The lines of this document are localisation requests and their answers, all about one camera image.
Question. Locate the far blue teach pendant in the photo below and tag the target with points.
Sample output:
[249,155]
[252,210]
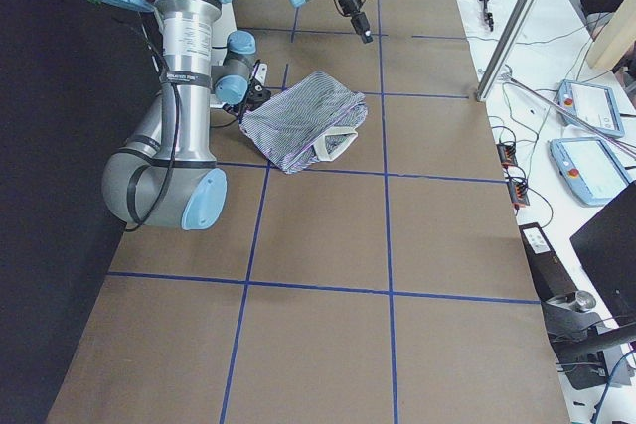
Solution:
[596,104]

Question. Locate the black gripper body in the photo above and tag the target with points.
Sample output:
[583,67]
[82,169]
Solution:
[256,93]
[353,7]

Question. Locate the wooden board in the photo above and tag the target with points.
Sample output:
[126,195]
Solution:
[616,37]

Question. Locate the orange black connector box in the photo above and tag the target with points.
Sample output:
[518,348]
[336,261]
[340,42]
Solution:
[507,154]
[518,192]

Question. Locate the navy white striped polo shirt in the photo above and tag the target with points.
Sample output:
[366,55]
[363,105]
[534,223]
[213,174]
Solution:
[313,121]

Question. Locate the black computer monitor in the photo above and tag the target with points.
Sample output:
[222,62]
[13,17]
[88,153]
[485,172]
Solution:
[605,247]

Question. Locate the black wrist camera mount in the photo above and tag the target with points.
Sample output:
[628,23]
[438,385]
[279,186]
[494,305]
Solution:
[237,110]

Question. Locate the near blue teach pendant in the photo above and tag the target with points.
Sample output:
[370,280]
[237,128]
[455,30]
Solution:
[590,169]

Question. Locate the blue teach pendant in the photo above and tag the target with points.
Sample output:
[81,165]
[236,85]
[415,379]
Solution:
[596,104]
[590,169]

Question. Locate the black box with white label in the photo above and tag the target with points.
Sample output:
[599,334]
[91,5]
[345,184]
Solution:
[550,277]

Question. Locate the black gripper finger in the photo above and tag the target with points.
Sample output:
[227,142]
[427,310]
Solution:
[362,27]

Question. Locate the near orange black connector box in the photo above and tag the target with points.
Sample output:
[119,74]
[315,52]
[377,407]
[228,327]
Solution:
[518,192]

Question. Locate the far orange black connector box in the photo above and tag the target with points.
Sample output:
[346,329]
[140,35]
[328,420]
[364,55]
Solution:
[507,154]

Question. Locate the aluminium extrusion frame post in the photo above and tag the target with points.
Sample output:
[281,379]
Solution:
[505,45]

